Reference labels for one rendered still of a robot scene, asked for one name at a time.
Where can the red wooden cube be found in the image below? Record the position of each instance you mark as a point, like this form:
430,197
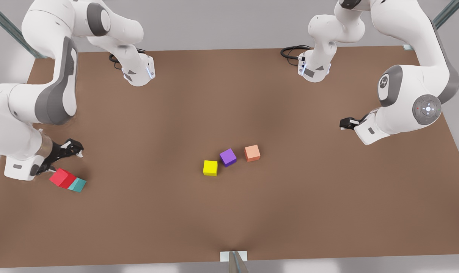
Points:
62,177

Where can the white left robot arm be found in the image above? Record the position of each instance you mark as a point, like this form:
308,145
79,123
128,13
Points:
411,91

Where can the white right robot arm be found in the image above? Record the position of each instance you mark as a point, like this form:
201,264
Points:
55,94

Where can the teal blue wooden cube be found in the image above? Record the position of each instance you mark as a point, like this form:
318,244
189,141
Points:
79,185

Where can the orange wooden cube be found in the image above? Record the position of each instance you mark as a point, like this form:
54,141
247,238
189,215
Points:
252,153

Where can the purple wooden cube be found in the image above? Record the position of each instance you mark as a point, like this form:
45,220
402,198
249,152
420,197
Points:
228,157

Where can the yellow wooden cube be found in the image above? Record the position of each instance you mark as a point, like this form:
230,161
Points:
210,168

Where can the silver post foot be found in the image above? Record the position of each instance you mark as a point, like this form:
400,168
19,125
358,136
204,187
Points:
225,256
407,47

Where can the silver frame post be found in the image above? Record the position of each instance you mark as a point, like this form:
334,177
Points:
447,12
237,264
9,26

